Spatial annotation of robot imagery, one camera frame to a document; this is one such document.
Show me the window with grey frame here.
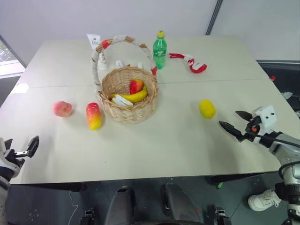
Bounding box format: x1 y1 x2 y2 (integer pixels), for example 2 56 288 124
0 34 27 79

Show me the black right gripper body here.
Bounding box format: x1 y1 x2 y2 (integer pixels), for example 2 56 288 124
243 116 262 143

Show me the white Dove tube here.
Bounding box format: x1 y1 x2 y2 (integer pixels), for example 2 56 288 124
86 33 109 70

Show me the pink peach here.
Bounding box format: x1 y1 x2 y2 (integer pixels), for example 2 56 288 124
52 101 73 117

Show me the wicker basket with handle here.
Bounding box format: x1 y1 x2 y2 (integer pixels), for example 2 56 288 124
90 34 159 124

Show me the dark rounded shape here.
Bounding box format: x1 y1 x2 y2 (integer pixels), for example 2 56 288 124
160 182 205 225
105 186 137 225

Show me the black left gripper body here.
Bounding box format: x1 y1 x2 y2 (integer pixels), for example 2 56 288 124
3 148 30 165

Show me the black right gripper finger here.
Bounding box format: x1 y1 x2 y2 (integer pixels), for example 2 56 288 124
235 110 253 122
218 120 246 143

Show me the yellow lemon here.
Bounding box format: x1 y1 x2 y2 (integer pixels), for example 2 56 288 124
198 99 217 120

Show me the grey metal wall post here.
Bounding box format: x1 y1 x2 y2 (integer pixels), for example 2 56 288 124
205 0 224 36

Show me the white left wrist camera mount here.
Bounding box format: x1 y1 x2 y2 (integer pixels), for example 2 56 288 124
0 137 22 173

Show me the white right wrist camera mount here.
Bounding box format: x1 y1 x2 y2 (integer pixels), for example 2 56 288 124
251 105 278 129

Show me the red and yellow mango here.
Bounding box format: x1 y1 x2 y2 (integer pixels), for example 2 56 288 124
85 102 103 131

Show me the white sneaker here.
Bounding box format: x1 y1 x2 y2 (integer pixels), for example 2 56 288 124
247 189 282 212

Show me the small red apple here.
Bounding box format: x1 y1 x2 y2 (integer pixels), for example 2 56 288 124
129 79 144 95

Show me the red and white rope toy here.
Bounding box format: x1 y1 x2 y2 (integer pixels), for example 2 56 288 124
168 52 208 74

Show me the green plastic soda bottle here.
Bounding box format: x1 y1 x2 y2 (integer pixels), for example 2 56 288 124
152 30 168 70

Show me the thin white floor cable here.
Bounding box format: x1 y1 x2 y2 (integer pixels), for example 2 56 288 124
69 190 79 225

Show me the white peeled banana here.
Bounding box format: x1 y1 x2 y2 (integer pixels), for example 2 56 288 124
112 94 135 107

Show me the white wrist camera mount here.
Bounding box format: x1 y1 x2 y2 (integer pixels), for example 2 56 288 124
0 137 22 173
251 105 278 129

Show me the yellow banana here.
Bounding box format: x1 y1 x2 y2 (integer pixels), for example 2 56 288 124
108 85 148 103

